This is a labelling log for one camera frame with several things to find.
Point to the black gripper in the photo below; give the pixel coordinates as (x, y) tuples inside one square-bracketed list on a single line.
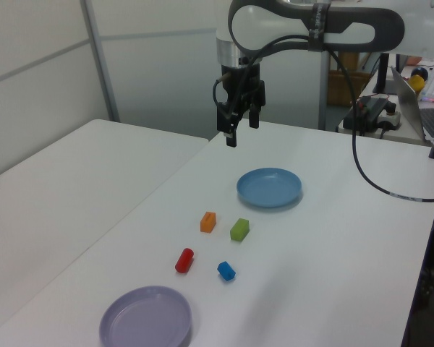
[(240, 86)]

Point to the orange rectangular block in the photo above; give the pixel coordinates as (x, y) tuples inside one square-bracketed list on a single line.
[(207, 222)]

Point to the green rectangular block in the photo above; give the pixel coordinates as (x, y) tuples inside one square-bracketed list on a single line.
[(238, 230)]

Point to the blue hexagonal block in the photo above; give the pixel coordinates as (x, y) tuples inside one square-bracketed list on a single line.
[(226, 271)]

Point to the red cylinder block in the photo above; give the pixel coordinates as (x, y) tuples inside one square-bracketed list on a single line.
[(184, 261)]

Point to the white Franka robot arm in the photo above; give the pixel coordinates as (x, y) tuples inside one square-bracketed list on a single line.
[(260, 18)]

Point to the blue plate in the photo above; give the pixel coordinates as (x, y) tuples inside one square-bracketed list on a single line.
[(267, 188)]

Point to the cardboard box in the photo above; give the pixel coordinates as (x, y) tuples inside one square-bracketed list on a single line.
[(341, 90)]

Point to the brown wooden panel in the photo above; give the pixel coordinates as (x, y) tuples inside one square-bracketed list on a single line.
[(349, 61)]

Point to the black electronics box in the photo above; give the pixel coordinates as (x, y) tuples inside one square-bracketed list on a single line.
[(372, 108)]

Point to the grey button device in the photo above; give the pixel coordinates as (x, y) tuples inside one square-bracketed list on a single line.
[(390, 117)]

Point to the black monitor stand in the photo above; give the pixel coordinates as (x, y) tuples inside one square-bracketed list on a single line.
[(384, 72)]

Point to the silver laptop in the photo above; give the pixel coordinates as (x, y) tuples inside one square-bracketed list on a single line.
[(407, 105)]

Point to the yellow ball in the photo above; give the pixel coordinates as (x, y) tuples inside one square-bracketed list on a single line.
[(417, 85)]

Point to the dark blue ball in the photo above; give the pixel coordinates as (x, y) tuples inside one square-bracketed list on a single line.
[(421, 71)]

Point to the purple plate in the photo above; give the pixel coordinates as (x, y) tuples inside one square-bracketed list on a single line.
[(144, 318)]

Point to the grey vertical partition post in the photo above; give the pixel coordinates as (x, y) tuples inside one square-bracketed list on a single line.
[(323, 90)]

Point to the grey slanted partition post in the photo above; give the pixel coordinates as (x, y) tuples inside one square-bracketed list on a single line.
[(99, 54)]

